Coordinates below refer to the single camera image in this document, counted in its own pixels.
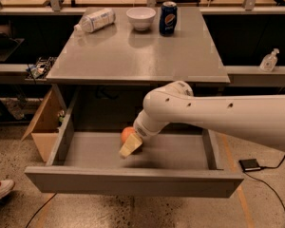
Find hand sanitizer pump bottle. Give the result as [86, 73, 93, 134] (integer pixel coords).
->
[259, 48, 279, 72]

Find black pedal cable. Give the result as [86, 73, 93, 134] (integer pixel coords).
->
[243, 152, 285, 219]

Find blue Pepsi can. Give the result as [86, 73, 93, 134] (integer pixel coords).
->
[159, 1, 178, 35]

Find grey open top drawer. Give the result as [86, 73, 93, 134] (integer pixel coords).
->
[26, 113, 243, 198]

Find white ceramic bowl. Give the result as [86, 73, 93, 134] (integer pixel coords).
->
[126, 7, 156, 30]

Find grey cabinet counter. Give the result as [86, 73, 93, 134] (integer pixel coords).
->
[47, 7, 229, 133]

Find cardboard box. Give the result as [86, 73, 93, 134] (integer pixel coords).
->
[22, 89, 62, 162]

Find clear plastic water bottle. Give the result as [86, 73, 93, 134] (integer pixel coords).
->
[74, 8, 116, 33]

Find white and red sneaker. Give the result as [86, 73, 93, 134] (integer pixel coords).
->
[0, 180, 15, 199]

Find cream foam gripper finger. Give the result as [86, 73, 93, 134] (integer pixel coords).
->
[119, 133, 143, 159]

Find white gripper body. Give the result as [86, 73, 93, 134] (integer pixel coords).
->
[133, 110, 165, 140]

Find black floor cable left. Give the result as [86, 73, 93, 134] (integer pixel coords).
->
[24, 192, 58, 228]

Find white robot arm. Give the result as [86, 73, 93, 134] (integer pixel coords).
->
[120, 81, 285, 158]

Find orange fruit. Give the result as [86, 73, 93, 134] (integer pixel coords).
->
[121, 126, 135, 143]

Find black foot pedal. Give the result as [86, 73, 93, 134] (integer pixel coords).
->
[238, 159, 261, 172]

